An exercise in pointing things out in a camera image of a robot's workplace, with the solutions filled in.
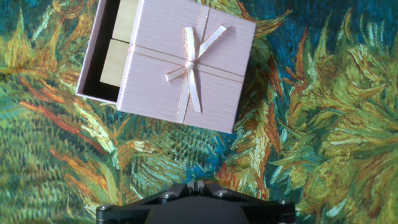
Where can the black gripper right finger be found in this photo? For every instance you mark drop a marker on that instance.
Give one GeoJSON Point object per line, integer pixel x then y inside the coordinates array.
{"type": "Point", "coordinates": [270, 213]}

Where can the beige cardboard insert block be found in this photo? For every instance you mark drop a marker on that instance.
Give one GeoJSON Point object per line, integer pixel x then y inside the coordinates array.
{"type": "Point", "coordinates": [115, 62]}
{"type": "Point", "coordinates": [126, 21]}

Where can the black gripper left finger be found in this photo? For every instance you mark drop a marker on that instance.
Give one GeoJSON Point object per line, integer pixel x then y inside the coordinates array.
{"type": "Point", "coordinates": [124, 213]}

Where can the pink inner gift box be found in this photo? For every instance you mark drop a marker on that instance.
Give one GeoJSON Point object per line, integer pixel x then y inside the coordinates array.
{"type": "Point", "coordinates": [96, 77]}

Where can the sunflower painting print cloth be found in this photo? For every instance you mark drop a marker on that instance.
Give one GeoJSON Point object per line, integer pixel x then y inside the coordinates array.
{"type": "Point", "coordinates": [311, 140]}

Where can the pink casing with bow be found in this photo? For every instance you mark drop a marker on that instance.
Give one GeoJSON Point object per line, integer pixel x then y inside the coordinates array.
{"type": "Point", "coordinates": [155, 87]}

